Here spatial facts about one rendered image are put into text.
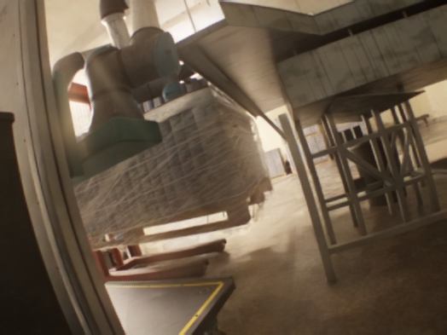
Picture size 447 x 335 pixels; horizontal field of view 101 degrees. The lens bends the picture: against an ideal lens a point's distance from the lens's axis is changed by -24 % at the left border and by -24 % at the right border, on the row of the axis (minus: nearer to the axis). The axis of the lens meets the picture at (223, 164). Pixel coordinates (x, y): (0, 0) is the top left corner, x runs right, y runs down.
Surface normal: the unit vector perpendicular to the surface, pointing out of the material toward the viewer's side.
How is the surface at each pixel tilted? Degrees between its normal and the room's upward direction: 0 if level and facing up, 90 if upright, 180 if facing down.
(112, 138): 90
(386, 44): 90
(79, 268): 90
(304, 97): 90
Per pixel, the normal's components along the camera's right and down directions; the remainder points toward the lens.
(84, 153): -0.39, 0.07
